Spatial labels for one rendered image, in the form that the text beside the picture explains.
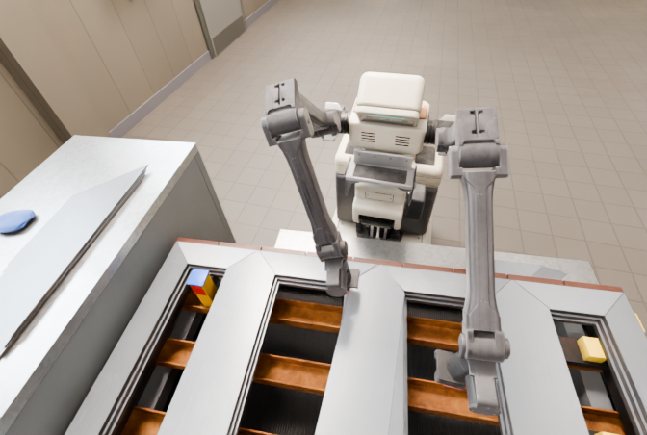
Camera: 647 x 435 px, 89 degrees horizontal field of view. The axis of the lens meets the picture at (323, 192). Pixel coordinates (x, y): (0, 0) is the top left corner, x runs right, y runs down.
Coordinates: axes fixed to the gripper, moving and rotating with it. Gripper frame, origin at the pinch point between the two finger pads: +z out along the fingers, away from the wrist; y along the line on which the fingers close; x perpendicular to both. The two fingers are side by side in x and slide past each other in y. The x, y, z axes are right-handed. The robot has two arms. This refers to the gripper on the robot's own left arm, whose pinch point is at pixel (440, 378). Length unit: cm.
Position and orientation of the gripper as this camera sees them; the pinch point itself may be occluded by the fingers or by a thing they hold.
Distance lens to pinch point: 99.5
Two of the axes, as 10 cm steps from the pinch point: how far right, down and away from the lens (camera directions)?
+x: 1.7, -7.0, 6.9
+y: 9.7, 2.6, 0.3
